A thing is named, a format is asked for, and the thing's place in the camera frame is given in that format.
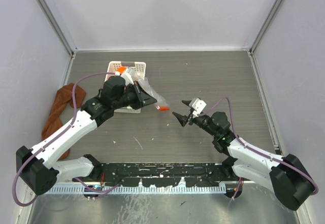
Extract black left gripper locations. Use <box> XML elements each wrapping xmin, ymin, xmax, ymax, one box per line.
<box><xmin>112</xmin><ymin>80</ymin><xmax>156</xmax><ymax>110</ymax></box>

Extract clear orange zip bag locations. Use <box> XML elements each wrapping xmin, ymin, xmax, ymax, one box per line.
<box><xmin>133</xmin><ymin>75</ymin><xmax>170</xmax><ymax>111</ymax></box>

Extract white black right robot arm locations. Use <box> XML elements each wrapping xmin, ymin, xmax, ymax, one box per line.
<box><xmin>173</xmin><ymin>98</ymin><xmax>319</xmax><ymax>211</ymax></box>

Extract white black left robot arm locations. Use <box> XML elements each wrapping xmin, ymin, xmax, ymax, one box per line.
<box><xmin>16</xmin><ymin>76</ymin><xmax>157</xmax><ymax>196</ymax></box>

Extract white perforated plastic basket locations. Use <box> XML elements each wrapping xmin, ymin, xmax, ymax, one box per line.
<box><xmin>107</xmin><ymin>61</ymin><xmax>146</xmax><ymax>114</ymax></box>

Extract orange fruit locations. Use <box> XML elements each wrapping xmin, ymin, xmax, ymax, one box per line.
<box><xmin>117</xmin><ymin>67</ymin><xmax>127</xmax><ymax>74</ymax></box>

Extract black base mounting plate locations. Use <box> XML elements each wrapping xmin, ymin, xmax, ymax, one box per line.
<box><xmin>79</xmin><ymin>163</ymin><xmax>239</xmax><ymax>187</ymax></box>

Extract brown cloth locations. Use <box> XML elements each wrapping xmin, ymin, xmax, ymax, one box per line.
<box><xmin>41</xmin><ymin>83</ymin><xmax>86</xmax><ymax>160</ymax></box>

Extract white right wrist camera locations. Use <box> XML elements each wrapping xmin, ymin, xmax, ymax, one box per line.
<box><xmin>189</xmin><ymin>98</ymin><xmax>206</xmax><ymax>116</ymax></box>

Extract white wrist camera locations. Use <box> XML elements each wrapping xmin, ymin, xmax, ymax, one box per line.
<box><xmin>115</xmin><ymin>67</ymin><xmax>136</xmax><ymax>85</ymax></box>
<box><xmin>189</xmin><ymin>98</ymin><xmax>206</xmax><ymax>116</ymax></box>

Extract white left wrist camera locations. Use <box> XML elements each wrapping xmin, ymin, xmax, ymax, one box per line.
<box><xmin>115</xmin><ymin>67</ymin><xmax>136</xmax><ymax>85</ymax></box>

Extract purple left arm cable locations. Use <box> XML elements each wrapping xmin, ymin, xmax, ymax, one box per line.
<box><xmin>12</xmin><ymin>72</ymin><xmax>122</xmax><ymax>207</ymax></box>

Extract slotted cable duct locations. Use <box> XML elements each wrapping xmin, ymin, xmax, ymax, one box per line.
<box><xmin>45</xmin><ymin>183</ymin><xmax>226</xmax><ymax>195</ymax></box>

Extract aluminium frame post left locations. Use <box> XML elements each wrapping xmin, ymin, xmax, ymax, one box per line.
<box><xmin>37</xmin><ymin>0</ymin><xmax>78</xmax><ymax>56</ymax></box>

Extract aluminium frame post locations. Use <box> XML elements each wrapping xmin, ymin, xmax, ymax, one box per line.
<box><xmin>37</xmin><ymin>0</ymin><xmax>78</xmax><ymax>56</ymax></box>
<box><xmin>249</xmin><ymin>0</ymin><xmax>284</xmax><ymax>55</ymax></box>

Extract aluminium frame post right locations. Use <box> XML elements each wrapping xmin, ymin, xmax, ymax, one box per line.
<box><xmin>249</xmin><ymin>0</ymin><xmax>284</xmax><ymax>55</ymax></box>

